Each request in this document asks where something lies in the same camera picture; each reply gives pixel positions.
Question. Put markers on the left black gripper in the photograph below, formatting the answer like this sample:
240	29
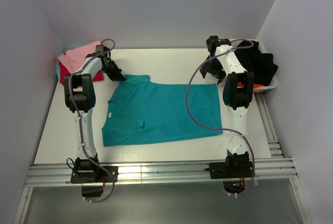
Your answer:
117	76

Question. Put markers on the pink folded t shirt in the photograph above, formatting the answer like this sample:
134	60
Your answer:
73	59

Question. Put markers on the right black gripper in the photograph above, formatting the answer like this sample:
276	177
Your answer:
219	74

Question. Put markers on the white plastic basket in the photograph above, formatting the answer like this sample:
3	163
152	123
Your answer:
242	44

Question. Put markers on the teal t shirt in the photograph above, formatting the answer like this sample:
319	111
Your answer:
143	112

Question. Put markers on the black t shirt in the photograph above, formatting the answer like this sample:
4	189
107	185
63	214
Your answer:
261	64

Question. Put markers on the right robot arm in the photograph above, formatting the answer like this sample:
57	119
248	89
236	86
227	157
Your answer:
223	64

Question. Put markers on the red folded t shirt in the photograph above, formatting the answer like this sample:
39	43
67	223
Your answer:
98	77

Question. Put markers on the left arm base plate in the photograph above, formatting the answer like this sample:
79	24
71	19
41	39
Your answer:
92	177

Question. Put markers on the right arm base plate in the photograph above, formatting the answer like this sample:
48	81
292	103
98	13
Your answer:
220	170

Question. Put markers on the orange t shirt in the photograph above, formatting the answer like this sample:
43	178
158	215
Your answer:
255	86

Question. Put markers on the light blue folded t shirt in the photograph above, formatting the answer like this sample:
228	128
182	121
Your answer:
56	69

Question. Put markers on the aluminium rail frame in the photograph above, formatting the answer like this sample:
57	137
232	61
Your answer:
276	167

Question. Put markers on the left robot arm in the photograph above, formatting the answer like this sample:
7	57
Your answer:
80	99

